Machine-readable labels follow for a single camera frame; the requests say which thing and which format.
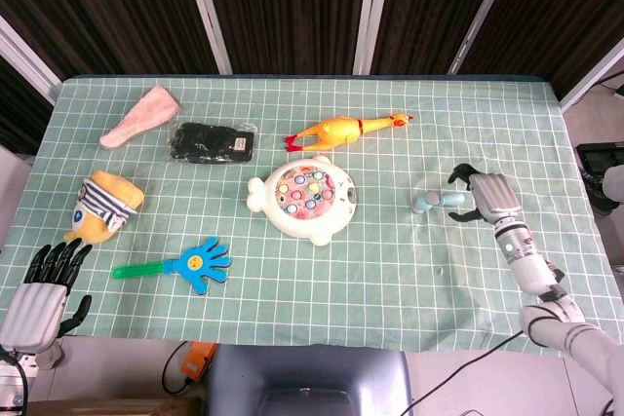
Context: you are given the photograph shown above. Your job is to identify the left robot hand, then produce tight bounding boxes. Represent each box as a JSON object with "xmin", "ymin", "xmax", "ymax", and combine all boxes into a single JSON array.
[{"xmin": 0, "ymin": 242, "xmax": 94, "ymax": 353}]

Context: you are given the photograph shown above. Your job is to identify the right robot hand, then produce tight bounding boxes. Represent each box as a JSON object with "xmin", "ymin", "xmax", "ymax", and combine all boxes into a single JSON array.
[{"xmin": 447, "ymin": 162, "xmax": 522, "ymax": 225}]

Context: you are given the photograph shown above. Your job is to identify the light blue toy hammer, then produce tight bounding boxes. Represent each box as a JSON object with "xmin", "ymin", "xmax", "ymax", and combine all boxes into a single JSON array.
[{"xmin": 412, "ymin": 190, "xmax": 467, "ymax": 215}]

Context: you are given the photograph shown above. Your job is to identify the white whack-a-mole toy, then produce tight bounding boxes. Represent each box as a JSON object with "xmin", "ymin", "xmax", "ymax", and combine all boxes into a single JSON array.
[{"xmin": 247, "ymin": 155, "xmax": 360, "ymax": 247}]

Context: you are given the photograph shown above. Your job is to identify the black equipment with screen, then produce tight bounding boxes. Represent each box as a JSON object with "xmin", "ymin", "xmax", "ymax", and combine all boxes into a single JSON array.
[{"xmin": 577, "ymin": 141, "xmax": 624, "ymax": 212}]

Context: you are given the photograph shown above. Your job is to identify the brown cardboard box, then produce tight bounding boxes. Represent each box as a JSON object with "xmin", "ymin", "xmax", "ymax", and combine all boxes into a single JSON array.
[{"xmin": 28, "ymin": 396, "xmax": 204, "ymax": 416}]

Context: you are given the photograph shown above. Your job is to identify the yellow plush toy striped cloth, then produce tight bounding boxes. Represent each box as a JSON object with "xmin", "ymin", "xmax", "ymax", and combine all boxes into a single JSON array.
[{"xmin": 63, "ymin": 170, "xmax": 145, "ymax": 246}]

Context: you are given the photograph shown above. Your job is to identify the orange device under table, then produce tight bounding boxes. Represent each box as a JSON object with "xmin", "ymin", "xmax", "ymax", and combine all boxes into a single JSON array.
[{"xmin": 182, "ymin": 341, "xmax": 217, "ymax": 381}]

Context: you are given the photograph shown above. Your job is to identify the blue hand clapper toy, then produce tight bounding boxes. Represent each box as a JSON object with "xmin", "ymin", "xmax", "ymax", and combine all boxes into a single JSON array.
[{"xmin": 111, "ymin": 236, "xmax": 232, "ymax": 297}]

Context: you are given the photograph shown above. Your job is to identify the orange rubber chicken toy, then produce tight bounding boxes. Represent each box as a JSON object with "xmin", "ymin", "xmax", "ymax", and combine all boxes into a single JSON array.
[{"xmin": 283, "ymin": 112, "xmax": 414, "ymax": 153}]

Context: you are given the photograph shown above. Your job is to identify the green checked tablecloth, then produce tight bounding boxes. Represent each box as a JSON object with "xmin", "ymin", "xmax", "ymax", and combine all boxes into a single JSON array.
[{"xmin": 0, "ymin": 74, "xmax": 610, "ymax": 354}]

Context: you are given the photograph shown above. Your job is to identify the pink towel cloth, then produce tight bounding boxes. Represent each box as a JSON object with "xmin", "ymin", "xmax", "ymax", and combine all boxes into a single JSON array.
[{"xmin": 98, "ymin": 84, "xmax": 182, "ymax": 149}]

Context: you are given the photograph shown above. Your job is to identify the black gloves in plastic bag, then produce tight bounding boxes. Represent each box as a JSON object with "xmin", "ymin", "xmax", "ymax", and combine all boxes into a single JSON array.
[{"xmin": 169, "ymin": 121, "xmax": 258, "ymax": 165}]

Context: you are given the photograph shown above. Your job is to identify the thin black floor cable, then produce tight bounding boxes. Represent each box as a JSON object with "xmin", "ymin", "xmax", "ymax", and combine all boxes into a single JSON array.
[{"xmin": 161, "ymin": 340, "xmax": 196, "ymax": 396}]

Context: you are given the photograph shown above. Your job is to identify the white partition post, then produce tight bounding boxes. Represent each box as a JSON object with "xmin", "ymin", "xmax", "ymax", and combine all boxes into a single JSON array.
[
  {"xmin": 0, "ymin": 14, "xmax": 64, "ymax": 105},
  {"xmin": 559, "ymin": 38, "xmax": 624, "ymax": 113},
  {"xmin": 353, "ymin": 0, "xmax": 395, "ymax": 76},
  {"xmin": 448, "ymin": 0, "xmax": 523, "ymax": 77},
  {"xmin": 178, "ymin": 0, "xmax": 233, "ymax": 75}
]

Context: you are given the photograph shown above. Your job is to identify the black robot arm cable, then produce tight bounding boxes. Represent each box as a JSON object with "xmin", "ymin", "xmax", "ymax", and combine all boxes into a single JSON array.
[{"xmin": 408, "ymin": 306, "xmax": 586, "ymax": 410}]

